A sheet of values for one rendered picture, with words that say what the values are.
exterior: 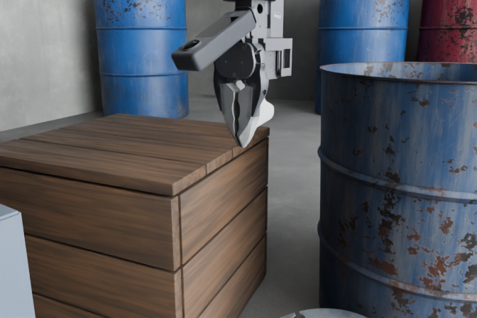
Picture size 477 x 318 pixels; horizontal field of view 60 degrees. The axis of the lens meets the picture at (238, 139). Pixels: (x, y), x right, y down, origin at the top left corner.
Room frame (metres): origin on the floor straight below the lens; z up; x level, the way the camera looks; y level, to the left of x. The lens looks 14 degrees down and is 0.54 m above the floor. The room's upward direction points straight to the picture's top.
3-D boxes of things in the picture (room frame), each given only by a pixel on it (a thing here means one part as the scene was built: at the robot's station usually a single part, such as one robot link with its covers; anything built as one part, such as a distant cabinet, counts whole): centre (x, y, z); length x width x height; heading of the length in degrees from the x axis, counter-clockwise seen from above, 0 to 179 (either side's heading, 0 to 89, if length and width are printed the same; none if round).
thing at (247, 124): (0.57, -0.03, 0.43); 0.06 x 0.03 x 0.09; 136
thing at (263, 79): (0.55, -0.02, 0.47); 0.05 x 0.02 x 0.09; 46
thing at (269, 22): (0.59, -0.02, 0.53); 0.09 x 0.08 x 0.12; 136
